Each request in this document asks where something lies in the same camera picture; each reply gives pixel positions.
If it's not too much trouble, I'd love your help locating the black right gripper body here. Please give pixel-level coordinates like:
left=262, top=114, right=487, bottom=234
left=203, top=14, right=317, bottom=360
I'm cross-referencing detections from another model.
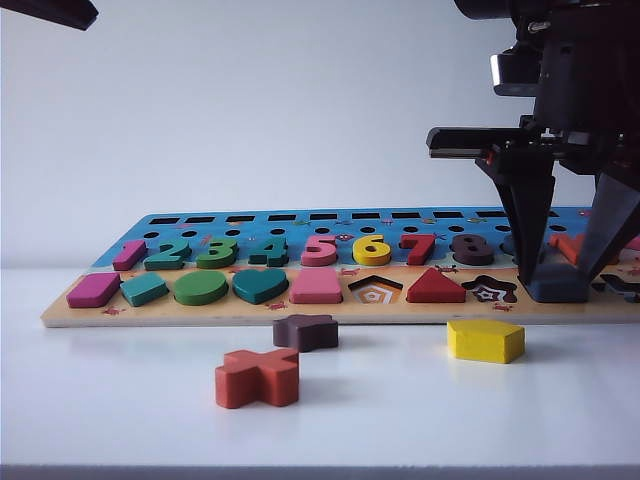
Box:
left=427, top=38, right=640, bottom=175

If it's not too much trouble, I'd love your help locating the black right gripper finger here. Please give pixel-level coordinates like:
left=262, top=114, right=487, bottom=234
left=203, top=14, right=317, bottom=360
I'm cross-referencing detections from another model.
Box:
left=474, top=146, right=557, bottom=285
left=576, top=171, right=640, bottom=290

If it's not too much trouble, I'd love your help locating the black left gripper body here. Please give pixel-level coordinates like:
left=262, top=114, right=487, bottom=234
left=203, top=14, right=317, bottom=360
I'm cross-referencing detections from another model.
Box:
left=0, top=0, right=99, bottom=33

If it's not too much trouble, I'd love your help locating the navy blue square block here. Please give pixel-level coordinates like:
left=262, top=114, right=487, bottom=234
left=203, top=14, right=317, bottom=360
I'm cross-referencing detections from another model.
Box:
left=519, top=263, right=590, bottom=305

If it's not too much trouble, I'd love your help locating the navy number nine piece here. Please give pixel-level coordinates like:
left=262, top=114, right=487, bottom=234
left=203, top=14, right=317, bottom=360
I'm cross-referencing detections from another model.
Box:
left=501, top=234, right=521, bottom=265

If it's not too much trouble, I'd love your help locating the orange number ten piece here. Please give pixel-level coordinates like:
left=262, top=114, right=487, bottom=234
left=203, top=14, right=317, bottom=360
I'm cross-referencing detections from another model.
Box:
left=548, top=232, right=587, bottom=266

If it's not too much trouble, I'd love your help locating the dark brown number eight piece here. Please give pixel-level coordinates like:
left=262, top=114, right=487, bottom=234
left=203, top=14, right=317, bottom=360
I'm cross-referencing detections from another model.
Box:
left=449, top=234, right=494, bottom=267

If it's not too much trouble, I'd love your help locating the red number seven piece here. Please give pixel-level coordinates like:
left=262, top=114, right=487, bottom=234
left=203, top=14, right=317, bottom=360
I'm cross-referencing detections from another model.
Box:
left=398, top=233, right=437, bottom=266

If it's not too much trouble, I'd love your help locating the red triangle block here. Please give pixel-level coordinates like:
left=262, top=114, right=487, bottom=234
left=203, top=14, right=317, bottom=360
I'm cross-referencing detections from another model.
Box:
left=406, top=266, right=467, bottom=304

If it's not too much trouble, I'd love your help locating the yellow pentagon block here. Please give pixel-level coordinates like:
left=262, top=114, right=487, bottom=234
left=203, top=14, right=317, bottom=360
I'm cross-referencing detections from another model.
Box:
left=446, top=318, right=527, bottom=365

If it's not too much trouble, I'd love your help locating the yellow number six piece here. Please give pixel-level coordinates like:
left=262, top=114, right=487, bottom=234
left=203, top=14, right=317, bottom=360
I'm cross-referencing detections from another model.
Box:
left=352, top=234, right=392, bottom=267

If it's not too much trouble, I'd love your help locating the pink number five piece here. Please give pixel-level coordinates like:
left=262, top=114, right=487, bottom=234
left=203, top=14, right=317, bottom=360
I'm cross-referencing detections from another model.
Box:
left=300, top=234, right=341, bottom=267

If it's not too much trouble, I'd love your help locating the pink trapezoid block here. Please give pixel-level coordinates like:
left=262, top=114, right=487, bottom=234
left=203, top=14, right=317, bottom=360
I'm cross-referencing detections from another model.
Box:
left=291, top=266, right=345, bottom=304

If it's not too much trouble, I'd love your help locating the dark purple star block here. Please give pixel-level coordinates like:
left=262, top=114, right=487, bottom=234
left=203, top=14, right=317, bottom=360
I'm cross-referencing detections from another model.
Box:
left=272, top=314, right=340, bottom=353

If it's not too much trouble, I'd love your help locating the teal number four piece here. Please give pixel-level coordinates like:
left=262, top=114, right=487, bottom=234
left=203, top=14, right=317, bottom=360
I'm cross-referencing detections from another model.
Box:
left=248, top=238, right=290, bottom=267

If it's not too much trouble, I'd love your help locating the magenta number one piece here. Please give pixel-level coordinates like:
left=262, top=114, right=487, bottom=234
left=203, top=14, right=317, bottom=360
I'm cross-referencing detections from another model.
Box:
left=112, top=239, right=148, bottom=272

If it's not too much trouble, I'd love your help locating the teal heart block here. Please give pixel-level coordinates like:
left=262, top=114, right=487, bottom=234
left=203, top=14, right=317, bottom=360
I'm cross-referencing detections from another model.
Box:
left=231, top=268, right=290, bottom=305

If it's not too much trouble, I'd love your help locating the teal green number two piece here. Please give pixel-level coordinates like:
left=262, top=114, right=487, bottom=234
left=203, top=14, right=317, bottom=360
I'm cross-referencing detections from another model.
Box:
left=143, top=240, right=193, bottom=272

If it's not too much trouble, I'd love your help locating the magenta parallelogram block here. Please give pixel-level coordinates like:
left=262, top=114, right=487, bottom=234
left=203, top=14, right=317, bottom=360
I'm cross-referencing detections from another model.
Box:
left=66, top=272, right=122, bottom=309

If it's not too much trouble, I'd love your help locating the teal rectangle block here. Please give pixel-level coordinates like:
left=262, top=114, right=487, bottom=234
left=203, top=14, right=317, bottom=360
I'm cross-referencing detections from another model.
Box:
left=121, top=272, right=170, bottom=307

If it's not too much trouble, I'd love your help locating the green number three piece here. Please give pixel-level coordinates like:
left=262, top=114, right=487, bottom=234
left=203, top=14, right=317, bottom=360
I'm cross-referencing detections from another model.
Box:
left=195, top=238, right=240, bottom=270

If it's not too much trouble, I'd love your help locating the green oval block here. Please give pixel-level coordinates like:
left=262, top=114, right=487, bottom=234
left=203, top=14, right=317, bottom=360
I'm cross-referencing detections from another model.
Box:
left=173, top=269, right=230, bottom=306

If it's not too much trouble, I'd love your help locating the orange cross block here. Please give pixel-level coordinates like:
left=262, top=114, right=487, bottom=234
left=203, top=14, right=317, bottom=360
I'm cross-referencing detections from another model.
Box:
left=214, top=348, right=301, bottom=409

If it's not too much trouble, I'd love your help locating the wooden number shape puzzle board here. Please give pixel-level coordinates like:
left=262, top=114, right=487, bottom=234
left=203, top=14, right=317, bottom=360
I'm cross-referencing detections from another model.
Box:
left=40, top=206, right=640, bottom=330

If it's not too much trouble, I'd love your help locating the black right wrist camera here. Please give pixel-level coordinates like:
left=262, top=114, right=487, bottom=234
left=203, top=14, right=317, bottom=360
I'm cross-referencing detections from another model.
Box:
left=489, top=43, right=544, bottom=97

